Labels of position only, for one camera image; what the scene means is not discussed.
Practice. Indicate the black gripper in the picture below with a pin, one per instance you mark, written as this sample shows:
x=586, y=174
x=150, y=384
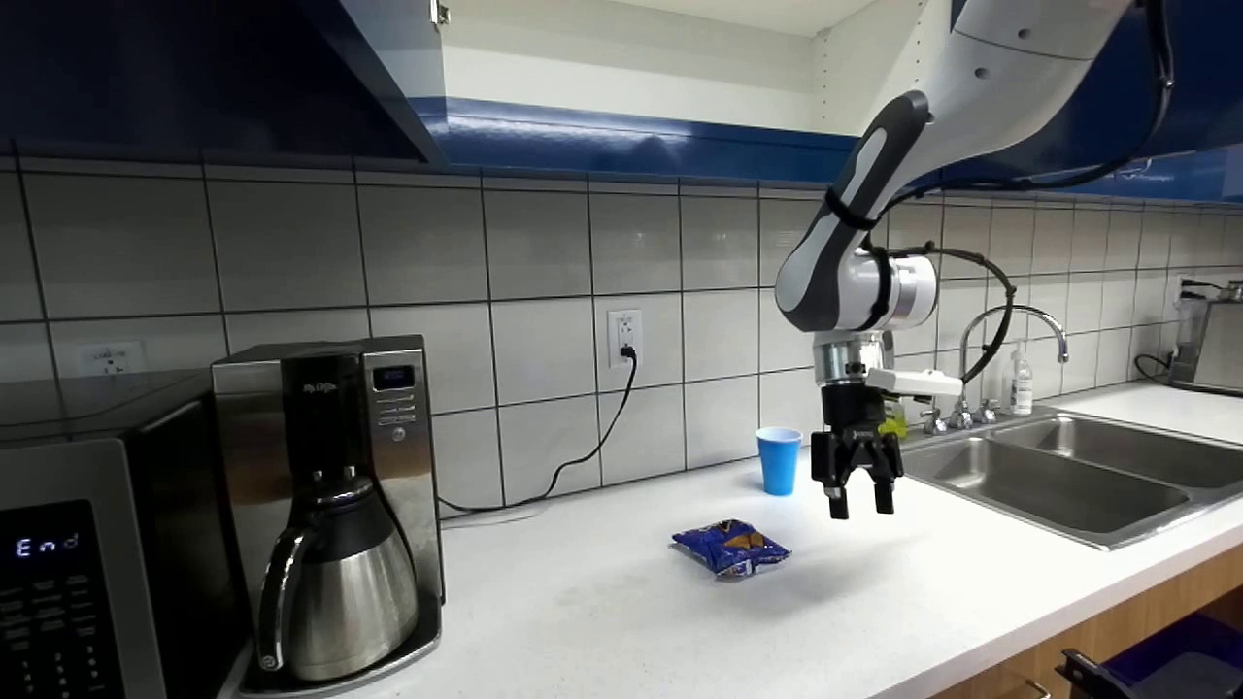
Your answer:
x=856, y=415

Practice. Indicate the blue snack packet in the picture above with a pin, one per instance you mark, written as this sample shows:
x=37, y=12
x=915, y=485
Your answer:
x=730, y=548

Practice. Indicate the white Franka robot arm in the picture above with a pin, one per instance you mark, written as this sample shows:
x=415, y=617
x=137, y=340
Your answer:
x=1012, y=81

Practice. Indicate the wooden base cabinet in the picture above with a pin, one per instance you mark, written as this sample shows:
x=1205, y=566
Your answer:
x=1113, y=626

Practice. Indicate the metal cabinet hinge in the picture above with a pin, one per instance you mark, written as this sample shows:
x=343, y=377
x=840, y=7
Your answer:
x=439, y=12

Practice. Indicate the blue cabinet door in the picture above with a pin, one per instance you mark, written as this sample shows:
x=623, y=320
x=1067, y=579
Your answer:
x=169, y=71

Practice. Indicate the yellow dish soap bottle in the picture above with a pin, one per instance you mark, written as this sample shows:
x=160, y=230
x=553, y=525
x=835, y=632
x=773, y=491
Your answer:
x=889, y=425

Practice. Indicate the blue plastic cup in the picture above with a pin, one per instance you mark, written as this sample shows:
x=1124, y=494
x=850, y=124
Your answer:
x=779, y=465

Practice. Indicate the small white bottle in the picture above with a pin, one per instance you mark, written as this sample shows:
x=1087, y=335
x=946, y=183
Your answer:
x=1024, y=388

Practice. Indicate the stainless steel sink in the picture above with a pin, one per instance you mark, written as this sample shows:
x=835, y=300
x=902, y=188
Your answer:
x=1087, y=480

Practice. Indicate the chrome sink faucet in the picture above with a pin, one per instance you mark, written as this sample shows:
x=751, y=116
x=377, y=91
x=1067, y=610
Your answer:
x=1024, y=311

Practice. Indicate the dark blue bin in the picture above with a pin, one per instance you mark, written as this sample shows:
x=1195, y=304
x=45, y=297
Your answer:
x=1166, y=664

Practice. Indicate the grey metal fixture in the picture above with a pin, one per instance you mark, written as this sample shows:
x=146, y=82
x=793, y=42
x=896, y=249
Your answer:
x=1196, y=340

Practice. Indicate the black coffee maker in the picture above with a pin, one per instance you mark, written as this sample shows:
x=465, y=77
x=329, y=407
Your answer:
x=373, y=429

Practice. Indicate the steel coffee carafe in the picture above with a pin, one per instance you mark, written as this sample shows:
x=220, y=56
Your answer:
x=343, y=597

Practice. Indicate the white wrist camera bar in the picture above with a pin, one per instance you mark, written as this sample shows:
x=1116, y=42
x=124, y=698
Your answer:
x=916, y=384

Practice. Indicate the white wall outlet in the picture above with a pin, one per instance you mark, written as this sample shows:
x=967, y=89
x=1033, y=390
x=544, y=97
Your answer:
x=623, y=331
x=114, y=361

